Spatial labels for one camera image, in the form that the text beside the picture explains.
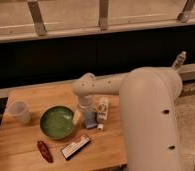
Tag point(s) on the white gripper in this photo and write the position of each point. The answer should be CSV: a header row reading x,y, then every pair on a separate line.
x,y
85,102

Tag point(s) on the white squeeze bottle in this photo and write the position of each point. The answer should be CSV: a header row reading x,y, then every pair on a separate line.
x,y
102,113

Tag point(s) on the green ceramic bowl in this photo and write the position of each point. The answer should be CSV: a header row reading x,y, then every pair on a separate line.
x,y
57,122

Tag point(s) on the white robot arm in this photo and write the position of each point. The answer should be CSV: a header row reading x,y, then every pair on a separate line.
x,y
146,103

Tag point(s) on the red white black box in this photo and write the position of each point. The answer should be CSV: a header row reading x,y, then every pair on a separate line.
x,y
75,146

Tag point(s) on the dark red oval case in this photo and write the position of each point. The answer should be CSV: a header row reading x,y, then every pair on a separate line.
x,y
44,151

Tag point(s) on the translucent plastic cup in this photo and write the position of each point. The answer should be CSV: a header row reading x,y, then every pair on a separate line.
x,y
20,111

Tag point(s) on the middle metal rail post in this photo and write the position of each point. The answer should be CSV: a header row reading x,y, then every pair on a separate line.
x,y
103,14

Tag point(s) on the metal rail post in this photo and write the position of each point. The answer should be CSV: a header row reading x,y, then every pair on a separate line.
x,y
184,15
103,14
36,15

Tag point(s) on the grey metal bracket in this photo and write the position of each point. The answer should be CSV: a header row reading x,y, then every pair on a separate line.
x,y
180,59

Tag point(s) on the left metal rail post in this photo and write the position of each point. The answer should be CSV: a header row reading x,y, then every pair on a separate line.
x,y
36,15

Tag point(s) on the right metal rail post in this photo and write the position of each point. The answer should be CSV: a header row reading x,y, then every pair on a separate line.
x,y
184,15

